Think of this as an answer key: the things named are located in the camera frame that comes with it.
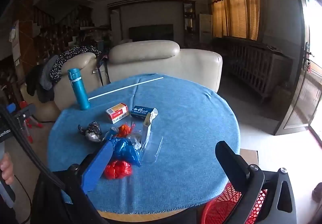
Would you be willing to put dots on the red and white toy tricycle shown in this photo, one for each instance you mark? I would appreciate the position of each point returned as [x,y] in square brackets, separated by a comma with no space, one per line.
[31,123]

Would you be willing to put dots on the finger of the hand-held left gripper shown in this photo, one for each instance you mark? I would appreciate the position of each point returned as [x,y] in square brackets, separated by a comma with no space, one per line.
[25,112]

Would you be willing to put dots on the clear plastic packaging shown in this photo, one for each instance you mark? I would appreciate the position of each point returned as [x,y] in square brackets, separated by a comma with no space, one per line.
[153,149]

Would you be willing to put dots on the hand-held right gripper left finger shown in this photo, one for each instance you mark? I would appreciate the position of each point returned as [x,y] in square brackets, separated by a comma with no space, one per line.
[96,166]

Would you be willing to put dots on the black television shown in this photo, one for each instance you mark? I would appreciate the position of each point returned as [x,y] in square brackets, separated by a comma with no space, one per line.
[151,33]

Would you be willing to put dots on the red plastic mesh basket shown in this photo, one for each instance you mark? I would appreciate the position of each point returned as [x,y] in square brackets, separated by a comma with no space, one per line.
[216,209]

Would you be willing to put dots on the red plastic bag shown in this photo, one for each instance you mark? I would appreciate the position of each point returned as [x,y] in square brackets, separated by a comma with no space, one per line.
[118,169]

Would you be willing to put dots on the blue toothpaste box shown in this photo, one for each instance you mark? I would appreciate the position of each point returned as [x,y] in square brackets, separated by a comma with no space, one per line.
[140,111]

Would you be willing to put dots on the white carton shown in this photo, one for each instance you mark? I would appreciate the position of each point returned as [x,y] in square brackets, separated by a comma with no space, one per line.
[148,128]

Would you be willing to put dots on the black white-dotted garment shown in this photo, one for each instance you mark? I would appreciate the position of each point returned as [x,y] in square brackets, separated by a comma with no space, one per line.
[73,56]

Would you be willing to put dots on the dark display cabinet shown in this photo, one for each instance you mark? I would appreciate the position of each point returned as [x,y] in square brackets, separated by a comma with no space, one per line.
[189,20]

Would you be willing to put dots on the teal thermos bottle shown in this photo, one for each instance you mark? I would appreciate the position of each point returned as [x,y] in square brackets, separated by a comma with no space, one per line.
[79,88]

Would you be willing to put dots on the orange curtains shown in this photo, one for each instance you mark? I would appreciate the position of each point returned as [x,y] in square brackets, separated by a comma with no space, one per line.
[236,12]

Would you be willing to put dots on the wooden baby crib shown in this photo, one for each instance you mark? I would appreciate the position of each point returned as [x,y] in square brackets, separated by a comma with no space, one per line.
[254,68]

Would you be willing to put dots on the blue plastic bag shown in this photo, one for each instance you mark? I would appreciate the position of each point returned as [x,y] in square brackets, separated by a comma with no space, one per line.
[124,149]

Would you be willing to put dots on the white standing air conditioner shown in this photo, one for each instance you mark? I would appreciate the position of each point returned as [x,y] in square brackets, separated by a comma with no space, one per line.
[205,27]

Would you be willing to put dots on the orange-red ribbon bow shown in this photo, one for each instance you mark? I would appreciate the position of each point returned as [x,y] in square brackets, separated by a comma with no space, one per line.
[124,130]

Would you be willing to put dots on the brown wooden door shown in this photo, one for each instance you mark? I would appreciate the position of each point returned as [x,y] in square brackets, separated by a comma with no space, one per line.
[299,98]

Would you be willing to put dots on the grey garment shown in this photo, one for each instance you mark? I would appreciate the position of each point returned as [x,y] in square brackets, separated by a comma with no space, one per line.
[47,75]

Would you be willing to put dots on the blue tablecloth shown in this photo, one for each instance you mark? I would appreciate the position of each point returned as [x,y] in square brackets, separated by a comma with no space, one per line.
[188,125]

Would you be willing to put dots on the person's left hand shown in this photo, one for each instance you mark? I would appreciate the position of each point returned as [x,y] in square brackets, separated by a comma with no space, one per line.
[7,168]

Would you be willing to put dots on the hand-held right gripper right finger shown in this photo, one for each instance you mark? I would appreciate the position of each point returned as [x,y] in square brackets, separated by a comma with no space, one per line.
[227,158]

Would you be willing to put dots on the black and silver wrapper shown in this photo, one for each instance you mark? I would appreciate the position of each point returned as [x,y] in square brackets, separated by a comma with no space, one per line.
[91,132]

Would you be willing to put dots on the wooden staircase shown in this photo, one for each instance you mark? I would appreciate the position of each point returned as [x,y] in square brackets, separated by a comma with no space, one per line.
[63,30]

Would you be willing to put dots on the cream leather sofa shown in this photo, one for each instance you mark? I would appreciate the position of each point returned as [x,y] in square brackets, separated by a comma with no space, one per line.
[176,65]

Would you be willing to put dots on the orange and white medicine box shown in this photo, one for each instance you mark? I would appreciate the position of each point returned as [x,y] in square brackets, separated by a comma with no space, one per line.
[117,113]

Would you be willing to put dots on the brown cardboard box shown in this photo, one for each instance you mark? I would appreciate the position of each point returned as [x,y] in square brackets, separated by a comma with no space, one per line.
[249,156]

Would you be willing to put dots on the thin white stick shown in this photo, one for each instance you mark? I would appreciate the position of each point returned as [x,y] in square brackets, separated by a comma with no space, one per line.
[125,87]

